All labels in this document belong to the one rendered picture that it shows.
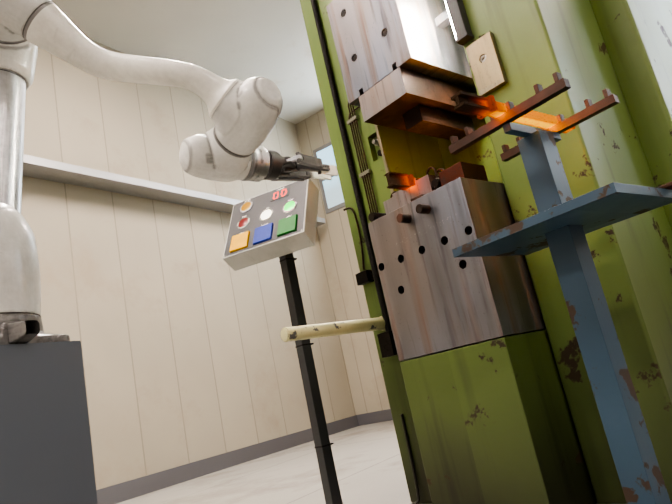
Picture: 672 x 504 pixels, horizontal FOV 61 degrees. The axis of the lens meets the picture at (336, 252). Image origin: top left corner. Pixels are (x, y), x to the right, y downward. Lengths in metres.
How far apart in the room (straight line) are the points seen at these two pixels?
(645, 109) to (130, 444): 3.84
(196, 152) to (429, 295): 0.78
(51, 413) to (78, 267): 3.59
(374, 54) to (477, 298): 0.90
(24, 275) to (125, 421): 3.52
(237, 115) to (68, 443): 0.69
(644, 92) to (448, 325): 1.00
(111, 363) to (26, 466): 3.56
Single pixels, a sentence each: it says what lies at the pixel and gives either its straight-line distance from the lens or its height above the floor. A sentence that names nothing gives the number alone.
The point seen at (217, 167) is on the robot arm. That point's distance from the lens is 1.33.
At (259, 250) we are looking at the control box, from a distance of 2.05.
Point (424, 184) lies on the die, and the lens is 1.79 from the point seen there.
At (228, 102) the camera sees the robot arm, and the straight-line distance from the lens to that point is 1.25.
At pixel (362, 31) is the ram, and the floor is 1.57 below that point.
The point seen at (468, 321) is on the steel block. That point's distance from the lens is 1.62.
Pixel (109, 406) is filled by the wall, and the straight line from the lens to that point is 4.54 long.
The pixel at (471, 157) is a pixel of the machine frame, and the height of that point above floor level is 1.17.
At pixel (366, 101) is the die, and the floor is 1.33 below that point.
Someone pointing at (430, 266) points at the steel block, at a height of 0.71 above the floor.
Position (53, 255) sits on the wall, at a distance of 4.56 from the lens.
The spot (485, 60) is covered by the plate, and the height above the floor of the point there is 1.28.
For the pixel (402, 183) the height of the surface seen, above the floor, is 0.99.
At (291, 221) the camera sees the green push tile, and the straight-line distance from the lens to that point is 2.01.
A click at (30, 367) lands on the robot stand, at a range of 1.07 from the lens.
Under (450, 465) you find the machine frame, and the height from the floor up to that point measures 0.16.
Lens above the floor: 0.42
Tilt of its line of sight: 13 degrees up
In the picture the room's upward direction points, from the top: 12 degrees counter-clockwise
